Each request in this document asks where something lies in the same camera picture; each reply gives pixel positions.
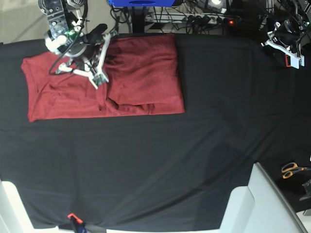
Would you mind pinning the yellow-handled scissors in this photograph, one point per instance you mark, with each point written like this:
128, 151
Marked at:
292, 168

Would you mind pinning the blue clamp with orange tip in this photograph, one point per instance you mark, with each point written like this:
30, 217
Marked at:
77, 224

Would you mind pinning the black crumpled object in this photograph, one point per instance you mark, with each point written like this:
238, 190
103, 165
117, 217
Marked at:
307, 188

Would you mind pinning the black and orange clamp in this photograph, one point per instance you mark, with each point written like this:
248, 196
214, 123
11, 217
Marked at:
287, 61

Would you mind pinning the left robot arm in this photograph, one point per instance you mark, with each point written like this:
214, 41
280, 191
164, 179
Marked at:
299, 12

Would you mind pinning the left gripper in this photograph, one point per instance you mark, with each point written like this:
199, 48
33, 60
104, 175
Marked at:
285, 37

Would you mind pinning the white table frame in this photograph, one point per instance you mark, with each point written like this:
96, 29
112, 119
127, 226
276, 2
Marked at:
259, 207
13, 216

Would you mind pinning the white table frame left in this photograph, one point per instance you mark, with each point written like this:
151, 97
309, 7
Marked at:
13, 216

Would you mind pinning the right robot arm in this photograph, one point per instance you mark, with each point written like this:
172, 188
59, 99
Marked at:
63, 16

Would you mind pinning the white table frame right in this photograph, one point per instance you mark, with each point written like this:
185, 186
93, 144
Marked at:
259, 207

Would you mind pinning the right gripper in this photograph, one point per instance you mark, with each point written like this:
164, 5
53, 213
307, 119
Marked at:
82, 54

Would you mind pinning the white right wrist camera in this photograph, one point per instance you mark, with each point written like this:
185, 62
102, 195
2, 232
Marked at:
99, 79

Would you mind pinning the red long-sleeve T-shirt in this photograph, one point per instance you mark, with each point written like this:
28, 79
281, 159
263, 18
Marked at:
143, 80

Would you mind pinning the white power strip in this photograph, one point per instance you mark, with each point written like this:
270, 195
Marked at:
183, 18

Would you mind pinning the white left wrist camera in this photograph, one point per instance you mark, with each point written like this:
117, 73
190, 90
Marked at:
297, 61

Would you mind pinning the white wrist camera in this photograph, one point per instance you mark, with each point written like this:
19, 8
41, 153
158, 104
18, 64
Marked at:
99, 79
297, 61

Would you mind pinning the blue box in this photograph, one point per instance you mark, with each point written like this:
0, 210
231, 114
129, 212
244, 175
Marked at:
141, 3

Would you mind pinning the black table cloth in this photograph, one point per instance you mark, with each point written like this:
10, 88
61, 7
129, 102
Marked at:
161, 173

